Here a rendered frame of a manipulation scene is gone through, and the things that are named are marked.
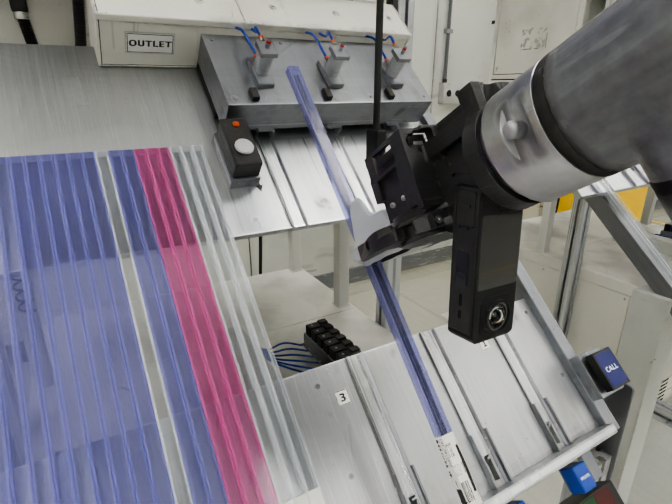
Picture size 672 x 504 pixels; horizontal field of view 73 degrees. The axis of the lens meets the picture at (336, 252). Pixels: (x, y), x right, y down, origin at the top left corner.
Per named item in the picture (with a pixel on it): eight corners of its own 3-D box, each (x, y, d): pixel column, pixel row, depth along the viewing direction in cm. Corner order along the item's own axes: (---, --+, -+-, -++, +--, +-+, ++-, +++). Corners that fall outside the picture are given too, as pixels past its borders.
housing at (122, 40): (378, 97, 89) (413, 34, 78) (101, 100, 66) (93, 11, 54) (362, 68, 92) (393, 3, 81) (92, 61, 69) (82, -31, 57)
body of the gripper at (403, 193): (426, 157, 42) (531, 79, 31) (456, 245, 40) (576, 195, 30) (356, 163, 38) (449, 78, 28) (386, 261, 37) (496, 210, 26)
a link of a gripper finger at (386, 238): (384, 238, 43) (447, 205, 35) (389, 256, 42) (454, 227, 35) (343, 246, 40) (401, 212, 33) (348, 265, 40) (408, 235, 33)
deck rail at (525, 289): (584, 435, 65) (620, 427, 60) (575, 440, 64) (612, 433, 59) (380, 78, 91) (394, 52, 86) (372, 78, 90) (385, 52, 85)
